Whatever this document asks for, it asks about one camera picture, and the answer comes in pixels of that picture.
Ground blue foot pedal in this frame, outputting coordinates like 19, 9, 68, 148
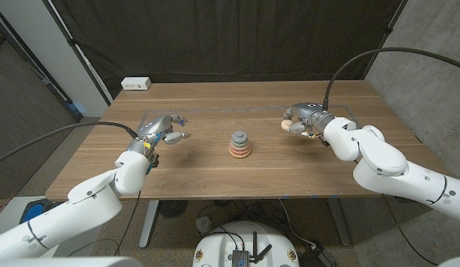
19, 198, 64, 225

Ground black power adapter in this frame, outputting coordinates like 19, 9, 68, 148
299, 244, 337, 267

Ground black backdrop curtain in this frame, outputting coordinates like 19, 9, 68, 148
50, 0, 408, 100

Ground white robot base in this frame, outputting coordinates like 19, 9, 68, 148
192, 221, 300, 267

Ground black antenna radio box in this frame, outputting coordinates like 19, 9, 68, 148
231, 231, 274, 267

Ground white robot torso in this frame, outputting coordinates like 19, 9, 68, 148
0, 256, 144, 267

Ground metal table leg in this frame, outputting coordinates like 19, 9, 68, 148
328, 197, 352, 248
139, 200, 160, 249

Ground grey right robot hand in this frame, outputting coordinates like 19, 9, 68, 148
281, 102, 337, 135

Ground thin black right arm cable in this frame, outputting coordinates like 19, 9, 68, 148
381, 194, 438, 266

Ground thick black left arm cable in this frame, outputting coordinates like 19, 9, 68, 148
0, 121, 139, 167

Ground small dark grey ring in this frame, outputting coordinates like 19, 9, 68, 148
231, 130, 249, 144

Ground black backdrop stand pole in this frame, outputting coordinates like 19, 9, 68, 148
42, 0, 114, 105
362, 0, 409, 79

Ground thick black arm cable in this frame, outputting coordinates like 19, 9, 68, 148
0, 121, 139, 167
323, 46, 460, 111

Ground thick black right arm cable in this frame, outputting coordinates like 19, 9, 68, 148
323, 46, 460, 111

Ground grey floor cable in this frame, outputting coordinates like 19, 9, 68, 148
278, 199, 317, 248

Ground white power strip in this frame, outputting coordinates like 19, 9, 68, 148
120, 76, 152, 91

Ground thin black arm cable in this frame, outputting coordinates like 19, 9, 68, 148
114, 190, 142, 257
381, 194, 438, 266

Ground black round floor fan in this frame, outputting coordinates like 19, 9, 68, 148
159, 200, 188, 220

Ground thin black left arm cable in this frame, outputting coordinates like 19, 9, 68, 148
114, 190, 142, 257

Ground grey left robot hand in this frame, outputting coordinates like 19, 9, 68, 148
126, 114, 192, 155

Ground grey round floor object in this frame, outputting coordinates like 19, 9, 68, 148
195, 216, 214, 234

